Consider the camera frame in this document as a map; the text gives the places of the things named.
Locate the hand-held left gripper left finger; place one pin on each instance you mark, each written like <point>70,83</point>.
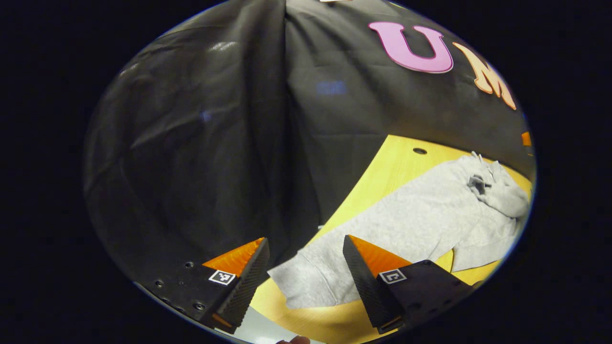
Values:
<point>246,291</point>

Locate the grey zip-neck sweatshirt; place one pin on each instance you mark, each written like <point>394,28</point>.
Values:
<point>406,215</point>

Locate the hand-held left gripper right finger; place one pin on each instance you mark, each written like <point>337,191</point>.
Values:
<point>370,296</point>

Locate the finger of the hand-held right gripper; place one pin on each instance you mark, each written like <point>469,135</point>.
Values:
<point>526,139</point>

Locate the black backdrop cloth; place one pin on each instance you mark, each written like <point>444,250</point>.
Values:
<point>191,143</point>

